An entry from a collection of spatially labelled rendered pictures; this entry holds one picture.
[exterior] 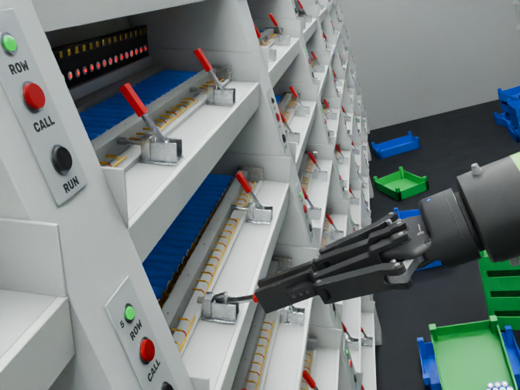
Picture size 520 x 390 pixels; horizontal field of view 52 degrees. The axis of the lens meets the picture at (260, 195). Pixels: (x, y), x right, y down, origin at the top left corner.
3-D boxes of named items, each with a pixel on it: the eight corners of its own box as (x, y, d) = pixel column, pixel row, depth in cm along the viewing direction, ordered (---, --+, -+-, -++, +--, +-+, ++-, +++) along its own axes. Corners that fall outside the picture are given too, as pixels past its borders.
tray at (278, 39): (299, 53, 163) (301, 5, 157) (267, 95, 107) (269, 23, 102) (233, 49, 165) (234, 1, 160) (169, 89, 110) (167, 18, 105)
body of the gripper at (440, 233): (491, 273, 51) (398, 304, 54) (473, 233, 59) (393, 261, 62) (462, 206, 49) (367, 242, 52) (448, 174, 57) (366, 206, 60)
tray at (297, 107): (316, 115, 169) (319, 70, 164) (293, 186, 114) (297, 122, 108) (252, 111, 172) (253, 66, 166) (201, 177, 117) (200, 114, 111)
